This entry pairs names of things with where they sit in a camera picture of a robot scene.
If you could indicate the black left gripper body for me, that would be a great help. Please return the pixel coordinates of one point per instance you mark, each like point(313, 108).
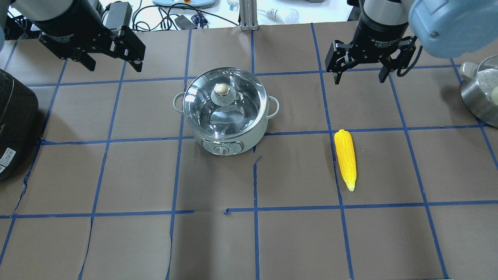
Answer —
point(64, 24)

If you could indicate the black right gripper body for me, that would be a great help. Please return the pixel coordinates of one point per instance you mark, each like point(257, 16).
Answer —
point(378, 34)

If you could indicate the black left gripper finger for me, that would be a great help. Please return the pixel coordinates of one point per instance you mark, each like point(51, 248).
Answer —
point(63, 49)
point(128, 47)

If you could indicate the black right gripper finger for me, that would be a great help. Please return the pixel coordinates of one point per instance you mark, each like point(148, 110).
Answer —
point(407, 48)
point(338, 59)

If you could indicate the yellow corn cob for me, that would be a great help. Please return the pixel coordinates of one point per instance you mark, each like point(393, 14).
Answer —
point(346, 158)

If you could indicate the glass pot lid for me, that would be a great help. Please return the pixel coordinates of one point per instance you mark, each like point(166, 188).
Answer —
point(225, 103)

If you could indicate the steel pot at edge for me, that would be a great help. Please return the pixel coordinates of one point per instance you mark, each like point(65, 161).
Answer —
point(479, 89)

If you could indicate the light green electric pot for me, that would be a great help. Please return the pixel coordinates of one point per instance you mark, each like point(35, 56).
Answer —
point(232, 146)

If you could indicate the white light bulb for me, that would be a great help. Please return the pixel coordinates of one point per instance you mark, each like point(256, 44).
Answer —
point(286, 16)

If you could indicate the dark brown rice cooker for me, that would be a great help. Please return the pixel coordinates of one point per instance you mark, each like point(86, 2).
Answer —
point(18, 109)

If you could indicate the aluminium frame post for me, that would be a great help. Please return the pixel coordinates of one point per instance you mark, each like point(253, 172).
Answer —
point(248, 15)

